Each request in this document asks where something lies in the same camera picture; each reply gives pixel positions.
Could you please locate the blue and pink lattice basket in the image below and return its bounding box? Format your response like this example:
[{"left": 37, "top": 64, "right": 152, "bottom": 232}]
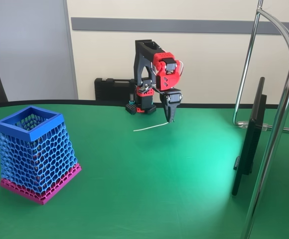
[{"left": 0, "top": 105, "right": 83, "bottom": 206}]

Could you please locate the black perforated tool holder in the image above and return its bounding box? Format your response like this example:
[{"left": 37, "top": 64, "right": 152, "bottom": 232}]
[{"left": 125, "top": 102, "right": 138, "bottom": 116}]

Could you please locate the black plastic tool case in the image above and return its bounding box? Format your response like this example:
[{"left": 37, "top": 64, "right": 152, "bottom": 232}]
[{"left": 94, "top": 77, "right": 137, "bottom": 102}]

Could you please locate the chrome tube stand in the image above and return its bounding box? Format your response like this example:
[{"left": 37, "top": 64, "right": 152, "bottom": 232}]
[{"left": 232, "top": 0, "right": 289, "bottom": 135}]

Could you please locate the black flat light panel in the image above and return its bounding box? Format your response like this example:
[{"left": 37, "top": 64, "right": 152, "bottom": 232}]
[{"left": 231, "top": 77, "right": 268, "bottom": 198}]

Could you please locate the green cloth with black edge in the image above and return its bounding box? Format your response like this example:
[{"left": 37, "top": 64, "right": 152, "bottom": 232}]
[{"left": 0, "top": 99, "right": 289, "bottom": 239}]

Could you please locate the slanted chrome pole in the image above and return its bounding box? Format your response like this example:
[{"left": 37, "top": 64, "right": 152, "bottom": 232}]
[{"left": 240, "top": 31, "right": 289, "bottom": 239}]

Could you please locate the small wrist camera board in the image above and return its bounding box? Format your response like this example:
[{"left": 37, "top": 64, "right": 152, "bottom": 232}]
[{"left": 137, "top": 84, "right": 152, "bottom": 94}]

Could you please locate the grey wall rail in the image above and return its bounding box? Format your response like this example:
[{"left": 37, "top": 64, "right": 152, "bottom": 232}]
[{"left": 70, "top": 16, "right": 289, "bottom": 36}]

